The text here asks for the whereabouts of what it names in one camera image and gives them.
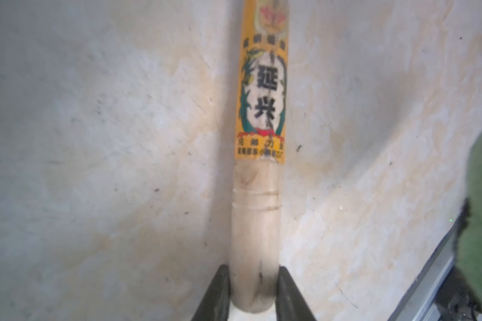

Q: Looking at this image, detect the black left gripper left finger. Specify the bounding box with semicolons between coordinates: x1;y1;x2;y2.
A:
191;264;230;321

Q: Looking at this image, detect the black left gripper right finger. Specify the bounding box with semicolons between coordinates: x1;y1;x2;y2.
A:
275;266;317;321

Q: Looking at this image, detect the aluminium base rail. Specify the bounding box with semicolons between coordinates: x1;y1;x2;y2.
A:
389;226;457;320

